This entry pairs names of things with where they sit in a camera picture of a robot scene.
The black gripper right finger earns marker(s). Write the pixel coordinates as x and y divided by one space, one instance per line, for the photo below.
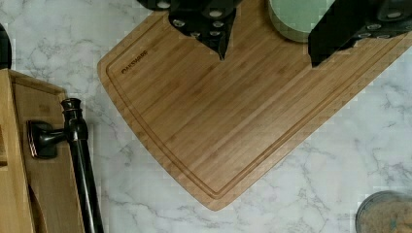
348 21

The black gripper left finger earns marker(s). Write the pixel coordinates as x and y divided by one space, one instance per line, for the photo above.
208 21

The dark bronze drawer handle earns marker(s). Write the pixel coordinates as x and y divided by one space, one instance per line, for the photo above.
42 141

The bamboo cutting board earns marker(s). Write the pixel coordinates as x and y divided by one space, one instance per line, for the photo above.
217 124

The glass jar with brown contents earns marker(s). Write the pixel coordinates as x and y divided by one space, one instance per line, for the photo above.
385 212

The black round object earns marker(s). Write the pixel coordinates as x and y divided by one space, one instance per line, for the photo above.
5 49

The wooden drawer cabinet frame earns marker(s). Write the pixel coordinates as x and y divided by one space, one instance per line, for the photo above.
15 208

